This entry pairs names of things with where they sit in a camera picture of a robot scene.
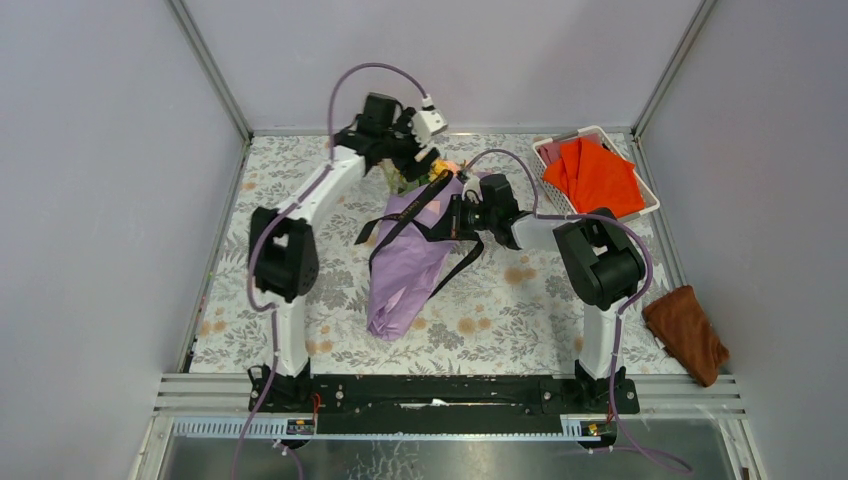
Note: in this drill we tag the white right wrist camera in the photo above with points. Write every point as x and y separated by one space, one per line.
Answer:
472 189

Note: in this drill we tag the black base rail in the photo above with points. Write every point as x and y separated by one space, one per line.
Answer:
441 405

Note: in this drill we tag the pink and purple wrapping paper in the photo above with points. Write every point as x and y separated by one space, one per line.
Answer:
405 273

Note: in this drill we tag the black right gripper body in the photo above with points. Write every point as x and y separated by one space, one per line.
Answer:
468 217

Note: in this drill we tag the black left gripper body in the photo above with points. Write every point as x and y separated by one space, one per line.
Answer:
397 143

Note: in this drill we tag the yellow fake flower bunch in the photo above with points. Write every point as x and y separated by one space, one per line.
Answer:
398 185

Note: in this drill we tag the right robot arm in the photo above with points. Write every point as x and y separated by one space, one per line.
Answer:
601 262

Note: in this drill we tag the floral patterned tablecloth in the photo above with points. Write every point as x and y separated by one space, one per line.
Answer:
509 313

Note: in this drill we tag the orange folded paper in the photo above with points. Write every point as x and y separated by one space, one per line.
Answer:
592 177

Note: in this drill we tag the brown cloth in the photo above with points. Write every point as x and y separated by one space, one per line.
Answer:
678 320

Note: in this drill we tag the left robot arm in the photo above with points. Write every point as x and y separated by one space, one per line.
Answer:
283 256

